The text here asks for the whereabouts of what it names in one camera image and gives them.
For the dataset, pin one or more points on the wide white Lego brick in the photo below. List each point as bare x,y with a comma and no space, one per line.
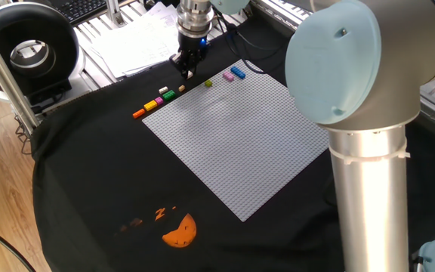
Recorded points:
189,75

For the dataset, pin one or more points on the narrow white Lego brick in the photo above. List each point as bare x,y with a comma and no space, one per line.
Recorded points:
163,90

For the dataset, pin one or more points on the dark green Lego brick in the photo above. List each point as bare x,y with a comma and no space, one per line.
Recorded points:
169,94

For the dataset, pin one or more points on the grey Lego baseplate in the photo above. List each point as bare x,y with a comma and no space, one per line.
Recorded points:
236,143

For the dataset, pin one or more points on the blue long Lego brick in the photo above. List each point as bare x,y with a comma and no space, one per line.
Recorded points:
238,72

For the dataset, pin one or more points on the white printed paper sheets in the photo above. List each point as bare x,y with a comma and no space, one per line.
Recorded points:
138,45

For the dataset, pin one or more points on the yellow Lego brick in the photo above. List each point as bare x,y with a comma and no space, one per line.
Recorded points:
150,106

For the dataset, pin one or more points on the lime green Lego brick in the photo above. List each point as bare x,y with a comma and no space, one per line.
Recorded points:
208,83

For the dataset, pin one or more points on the black cloth with orange print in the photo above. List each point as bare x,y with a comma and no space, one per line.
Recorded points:
89,170

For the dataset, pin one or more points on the black computer keyboard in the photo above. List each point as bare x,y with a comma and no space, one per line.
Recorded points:
81,9

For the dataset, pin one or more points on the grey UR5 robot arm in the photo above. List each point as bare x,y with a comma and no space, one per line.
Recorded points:
372,189

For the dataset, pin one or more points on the orange narrow Lego brick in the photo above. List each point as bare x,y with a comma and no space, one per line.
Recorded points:
139,113

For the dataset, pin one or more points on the aluminium frame post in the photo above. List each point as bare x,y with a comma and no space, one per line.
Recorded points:
115,13
2,72

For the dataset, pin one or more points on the magenta small Lego brick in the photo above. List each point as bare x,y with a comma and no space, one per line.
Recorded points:
159,101

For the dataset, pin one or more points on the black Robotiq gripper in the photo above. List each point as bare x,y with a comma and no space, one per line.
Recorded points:
192,47

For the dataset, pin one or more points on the tan small Lego brick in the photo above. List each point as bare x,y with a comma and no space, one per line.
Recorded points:
181,88

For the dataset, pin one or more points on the light pink Lego brick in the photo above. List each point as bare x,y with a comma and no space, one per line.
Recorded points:
228,76

